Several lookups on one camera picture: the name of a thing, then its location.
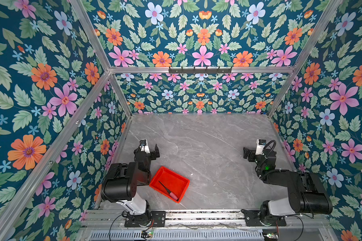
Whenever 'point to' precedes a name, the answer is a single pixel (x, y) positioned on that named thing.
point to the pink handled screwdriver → (172, 195)
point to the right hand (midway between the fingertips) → (256, 146)
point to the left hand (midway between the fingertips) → (149, 144)
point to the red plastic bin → (169, 184)
